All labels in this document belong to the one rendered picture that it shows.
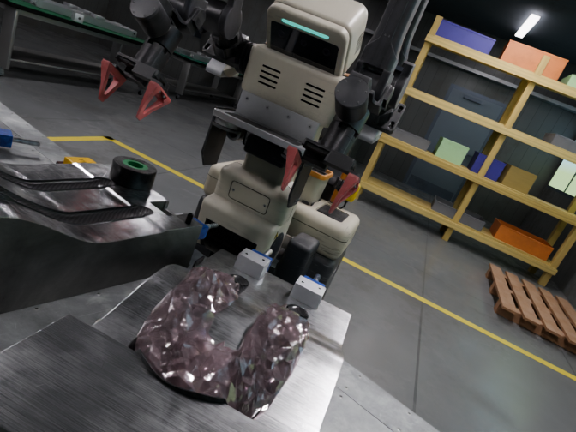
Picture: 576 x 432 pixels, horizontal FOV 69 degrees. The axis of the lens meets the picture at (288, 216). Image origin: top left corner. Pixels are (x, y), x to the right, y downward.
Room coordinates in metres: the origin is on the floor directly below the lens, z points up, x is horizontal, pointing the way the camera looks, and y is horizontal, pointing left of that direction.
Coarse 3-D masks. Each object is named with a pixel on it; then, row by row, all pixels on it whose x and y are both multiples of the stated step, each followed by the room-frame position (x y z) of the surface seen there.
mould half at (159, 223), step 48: (48, 192) 0.59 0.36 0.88; (96, 192) 0.65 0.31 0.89; (144, 192) 0.72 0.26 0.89; (0, 240) 0.40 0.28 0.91; (48, 240) 0.44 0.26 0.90; (96, 240) 0.51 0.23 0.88; (144, 240) 0.58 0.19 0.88; (192, 240) 0.68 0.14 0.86; (0, 288) 0.41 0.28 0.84; (48, 288) 0.46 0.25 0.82; (96, 288) 0.52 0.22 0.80
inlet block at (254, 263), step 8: (240, 256) 0.65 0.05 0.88; (248, 256) 0.66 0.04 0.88; (256, 256) 0.67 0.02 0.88; (264, 256) 0.71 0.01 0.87; (240, 264) 0.65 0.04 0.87; (248, 264) 0.65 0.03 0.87; (256, 264) 0.65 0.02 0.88; (264, 264) 0.66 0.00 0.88; (248, 272) 0.65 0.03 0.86; (256, 272) 0.65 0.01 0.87; (264, 272) 0.67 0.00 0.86
